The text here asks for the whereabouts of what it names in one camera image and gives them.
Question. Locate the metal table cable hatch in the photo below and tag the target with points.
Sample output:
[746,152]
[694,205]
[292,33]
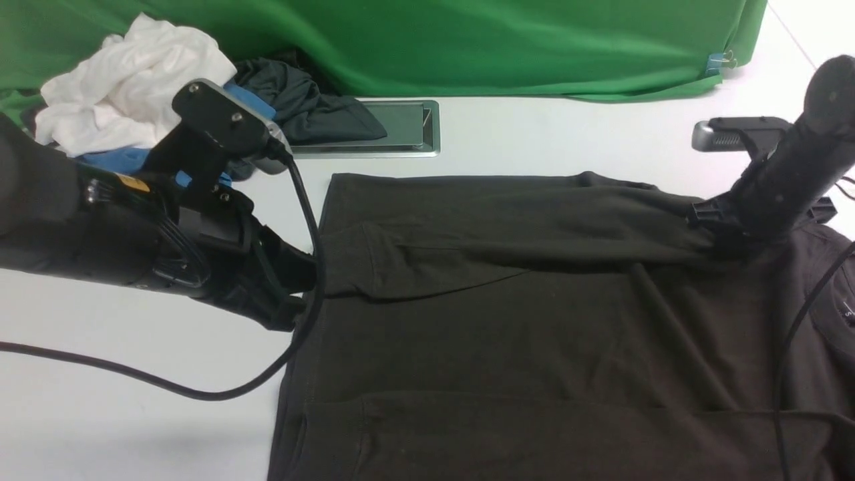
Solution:
[413,131]

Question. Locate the dark teal crumpled garment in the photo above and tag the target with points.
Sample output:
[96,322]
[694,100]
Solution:
[306,109]

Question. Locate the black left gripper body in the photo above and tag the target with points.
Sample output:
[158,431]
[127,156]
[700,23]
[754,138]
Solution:
[250,271]

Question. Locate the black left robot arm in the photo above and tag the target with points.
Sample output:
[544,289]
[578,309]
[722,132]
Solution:
[62,218]

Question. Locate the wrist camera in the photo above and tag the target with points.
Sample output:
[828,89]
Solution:
[756,136]
[215,128]

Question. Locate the dark gray long-sleeve top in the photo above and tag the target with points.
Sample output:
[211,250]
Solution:
[538,328]

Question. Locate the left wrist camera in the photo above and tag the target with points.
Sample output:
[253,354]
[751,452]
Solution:
[215,128]

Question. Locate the blue crumpled garment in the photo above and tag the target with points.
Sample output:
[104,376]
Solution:
[128,161]

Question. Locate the white crumpled garment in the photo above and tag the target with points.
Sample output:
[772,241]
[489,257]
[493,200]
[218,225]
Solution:
[121,96]

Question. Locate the green backdrop cloth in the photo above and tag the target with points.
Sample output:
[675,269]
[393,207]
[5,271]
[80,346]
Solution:
[602,51]

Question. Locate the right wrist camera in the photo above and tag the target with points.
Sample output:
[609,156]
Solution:
[756,136]

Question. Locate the blue binder clip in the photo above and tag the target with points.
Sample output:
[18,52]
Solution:
[717,62]

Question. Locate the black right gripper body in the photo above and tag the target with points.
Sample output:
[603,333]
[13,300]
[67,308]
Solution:
[787,189]

